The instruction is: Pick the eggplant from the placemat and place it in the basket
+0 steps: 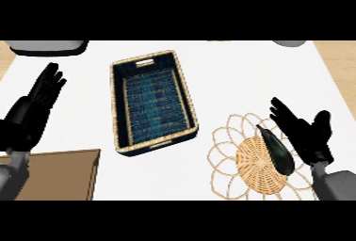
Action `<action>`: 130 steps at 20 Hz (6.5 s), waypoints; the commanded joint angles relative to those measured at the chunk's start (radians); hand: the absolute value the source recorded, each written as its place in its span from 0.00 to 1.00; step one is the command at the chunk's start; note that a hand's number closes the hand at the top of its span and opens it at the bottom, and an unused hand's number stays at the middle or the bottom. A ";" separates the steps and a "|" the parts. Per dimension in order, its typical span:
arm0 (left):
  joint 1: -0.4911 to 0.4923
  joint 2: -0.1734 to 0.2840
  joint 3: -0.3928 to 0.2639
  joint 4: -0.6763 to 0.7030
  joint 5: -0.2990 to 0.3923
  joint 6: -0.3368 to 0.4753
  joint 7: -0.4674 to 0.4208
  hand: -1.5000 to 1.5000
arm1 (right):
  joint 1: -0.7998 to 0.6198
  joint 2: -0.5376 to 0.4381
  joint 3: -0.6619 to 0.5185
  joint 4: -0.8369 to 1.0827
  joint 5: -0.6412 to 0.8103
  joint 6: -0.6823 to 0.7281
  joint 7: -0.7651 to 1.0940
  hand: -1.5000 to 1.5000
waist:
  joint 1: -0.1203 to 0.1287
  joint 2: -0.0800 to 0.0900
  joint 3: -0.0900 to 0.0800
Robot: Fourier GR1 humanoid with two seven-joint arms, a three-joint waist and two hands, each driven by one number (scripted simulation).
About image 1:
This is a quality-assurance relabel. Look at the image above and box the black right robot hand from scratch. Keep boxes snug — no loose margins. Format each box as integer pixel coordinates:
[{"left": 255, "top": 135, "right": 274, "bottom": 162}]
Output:
[{"left": 269, "top": 96, "right": 335, "bottom": 166}]

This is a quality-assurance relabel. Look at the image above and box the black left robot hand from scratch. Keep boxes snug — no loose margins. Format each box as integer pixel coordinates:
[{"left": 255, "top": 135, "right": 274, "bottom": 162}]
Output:
[{"left": 0, "top": 62, "right": 68, "bottom": 153}]

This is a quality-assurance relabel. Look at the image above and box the dark eggplant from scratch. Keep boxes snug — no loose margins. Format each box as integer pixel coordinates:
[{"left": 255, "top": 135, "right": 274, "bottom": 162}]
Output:
[{"left": 254, "top": 123, "right": 297, "bottom": 177}]

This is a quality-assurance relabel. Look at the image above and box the woven wicker placemat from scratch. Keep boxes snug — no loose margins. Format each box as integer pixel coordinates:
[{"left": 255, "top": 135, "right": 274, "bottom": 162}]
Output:
[{"left": 205, "top": 112, "right": 320, "bottom": 201}]

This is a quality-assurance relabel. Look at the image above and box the dark blue wicker basket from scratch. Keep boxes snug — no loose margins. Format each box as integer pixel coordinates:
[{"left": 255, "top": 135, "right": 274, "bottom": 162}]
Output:
[{"left": 108, "top": 49, "right": 201, "bottom": 158}]

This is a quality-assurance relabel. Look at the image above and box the grey and black appliance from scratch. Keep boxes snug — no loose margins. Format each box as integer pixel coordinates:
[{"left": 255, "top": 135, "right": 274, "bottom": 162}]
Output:
[{"left": 9, "top": 40, "right": 90, "bottom": 57}]

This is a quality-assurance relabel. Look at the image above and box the brown wooden board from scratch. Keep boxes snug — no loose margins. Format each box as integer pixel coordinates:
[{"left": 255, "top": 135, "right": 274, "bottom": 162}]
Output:
[{"left": 0, "top": 149, "right": 102, "bottom": 201}]

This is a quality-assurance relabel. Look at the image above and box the grey round object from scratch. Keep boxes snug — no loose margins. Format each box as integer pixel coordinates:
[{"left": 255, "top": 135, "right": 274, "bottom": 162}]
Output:
[{"left": 271, "top": 40, "right": 308, "bottom": 48}]

